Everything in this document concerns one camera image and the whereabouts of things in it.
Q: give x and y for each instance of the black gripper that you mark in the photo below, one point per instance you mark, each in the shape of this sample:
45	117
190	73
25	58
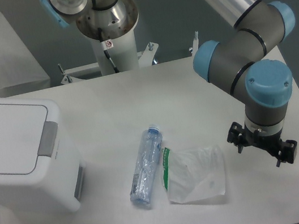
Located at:
283	151

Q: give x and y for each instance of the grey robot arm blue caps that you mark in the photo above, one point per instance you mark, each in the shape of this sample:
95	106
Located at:
239	67

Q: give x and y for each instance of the white trash can grey latch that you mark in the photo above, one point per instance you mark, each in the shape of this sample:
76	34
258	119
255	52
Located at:
41	169

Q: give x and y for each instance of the clear plastic bag green strip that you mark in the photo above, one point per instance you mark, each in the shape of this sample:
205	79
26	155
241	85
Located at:
194	174

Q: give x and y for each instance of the clear crushed plastic bottle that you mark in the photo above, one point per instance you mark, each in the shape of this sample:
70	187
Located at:
146	165

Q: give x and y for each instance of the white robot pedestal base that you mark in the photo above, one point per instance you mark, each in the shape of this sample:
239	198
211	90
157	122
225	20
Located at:
113	56

